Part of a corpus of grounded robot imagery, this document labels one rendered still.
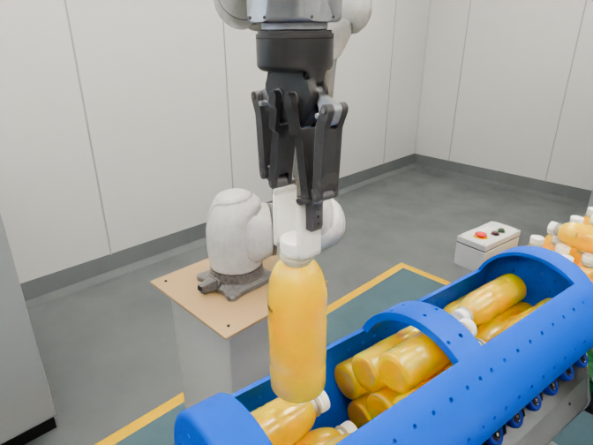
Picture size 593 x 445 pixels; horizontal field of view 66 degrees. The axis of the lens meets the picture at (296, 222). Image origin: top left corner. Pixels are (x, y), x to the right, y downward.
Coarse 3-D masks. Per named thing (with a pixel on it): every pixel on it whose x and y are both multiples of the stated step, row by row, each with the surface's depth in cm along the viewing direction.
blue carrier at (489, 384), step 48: (528, 288) 110; (576, 288) 95; (384, 336) 98; (432, 336) 77; (528, 336) 83; (576, 336) 91; (336, 384) 92; (432, 384) 69; (480, 384) 74; (528, 384) 81; (192, 432) 61; (240, 432) 57; (384, 432) 62; (432, 432) 66; (480, 432) 74
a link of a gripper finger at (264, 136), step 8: (256, 96) 49; (256, 104) 50; (256, 112) 50; (264, 112) 50; (256, 120) 51; (264, 120) 50; (256, 128) 51; (264, 128) 50; (264, 136) 51; (264, 144) 51; (264, 152) 51; (264, 160) 51; (264, 168) 52; (264, 176) 52
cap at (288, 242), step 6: (288, 234) 53; (294, 234) 53; (282, 240) 51; (288, 240) 52; (294, 240) 52; (282, 246) 51; (288, 246) 51; (294, 246) 51; (282, 252) 52; (288, 252) 51; (294, 252) 51; (294, 258) 51
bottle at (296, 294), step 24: (288, 264) 52; (312, 264) 53; (288, 288) 51; (312, 288) 52; (288, 312) 52; (312, 312) 52; (288, 336) 53; (312, 336) 54; (288, 360) 55; (312, 360) 55; (288, 384) 56; (312, 384) 57
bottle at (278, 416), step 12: (264, 408) 71; (276, 408) 70; (288, 408) 70; (300, 408) 71; (312, 408) 73; (264, 420) 68; (276, 420) 69; (288, 420) 69; (300, 420) 70; (312, 420) 72; (276, 432) 68; (288, 432) 69; (300, 432) 70; (276, 444) 67; (288, 444) 69
